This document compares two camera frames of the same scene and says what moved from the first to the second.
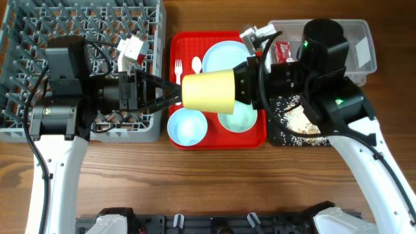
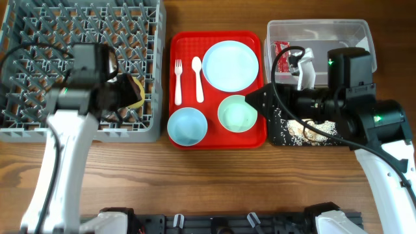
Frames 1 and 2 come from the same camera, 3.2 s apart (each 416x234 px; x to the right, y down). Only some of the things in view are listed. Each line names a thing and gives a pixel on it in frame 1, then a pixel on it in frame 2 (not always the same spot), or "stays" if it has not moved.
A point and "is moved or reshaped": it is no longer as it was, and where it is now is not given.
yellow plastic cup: x=212 y=91 is moved or reshaped
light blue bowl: x=187 y=127 stays
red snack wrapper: x=282 y=49 stays
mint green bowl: x=243 y=119 stays
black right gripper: x=249 y=92 → x=288 y=92
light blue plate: x=225 y=55 stays
